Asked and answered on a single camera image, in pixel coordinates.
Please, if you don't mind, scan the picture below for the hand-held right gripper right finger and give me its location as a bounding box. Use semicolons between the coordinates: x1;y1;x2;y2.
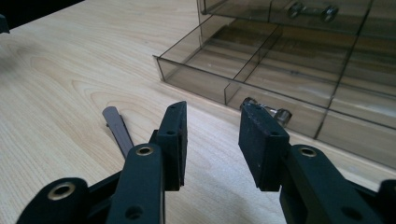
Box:
238;102;387;224

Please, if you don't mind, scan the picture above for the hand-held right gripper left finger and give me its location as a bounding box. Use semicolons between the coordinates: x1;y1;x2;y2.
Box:
106;101;189;224

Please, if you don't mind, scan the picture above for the dark grey flat strip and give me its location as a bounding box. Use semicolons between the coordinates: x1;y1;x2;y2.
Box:
102;105;135;160

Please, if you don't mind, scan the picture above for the smoky clear drawer cabinet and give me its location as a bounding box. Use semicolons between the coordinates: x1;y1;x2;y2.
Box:
195;0;396;41

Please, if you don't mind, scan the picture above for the black object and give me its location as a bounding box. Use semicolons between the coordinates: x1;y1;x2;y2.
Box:
0;13;10;35

